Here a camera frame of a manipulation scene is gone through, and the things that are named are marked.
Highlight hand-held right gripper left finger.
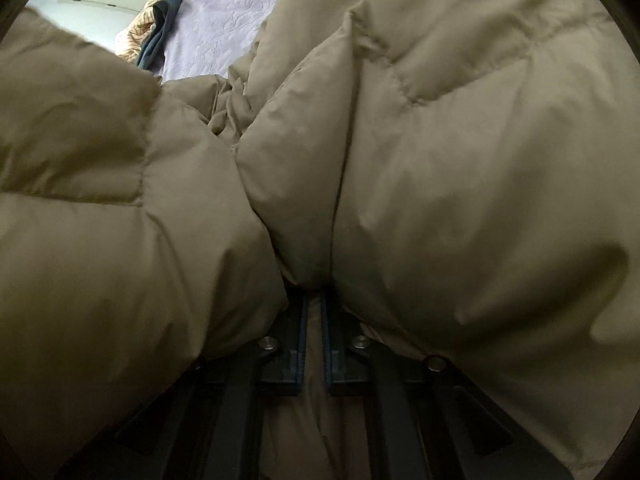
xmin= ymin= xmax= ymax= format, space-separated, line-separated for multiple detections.
xmin=65 ymin=292 xmax=308 ymax=480

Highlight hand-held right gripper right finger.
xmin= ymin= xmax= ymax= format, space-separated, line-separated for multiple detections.
xmin=319 ymin=294 xmax=576 ymax=480

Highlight khaki puffer jacket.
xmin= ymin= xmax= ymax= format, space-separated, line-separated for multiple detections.
xmin=0 ymin=0 xmax=640 ymax=480

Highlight purple embossed blanket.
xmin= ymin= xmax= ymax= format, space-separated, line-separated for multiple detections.
xmin=159 ymin=0 xmax=381 ymax=84

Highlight dark denim jeans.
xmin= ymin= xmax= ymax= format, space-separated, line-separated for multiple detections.
xmin=137 ymin=0 xmax=189 ymax=72

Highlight beige striped garment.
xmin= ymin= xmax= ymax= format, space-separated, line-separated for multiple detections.
xmin=116 ymin=0 xmax=188 ymax=64

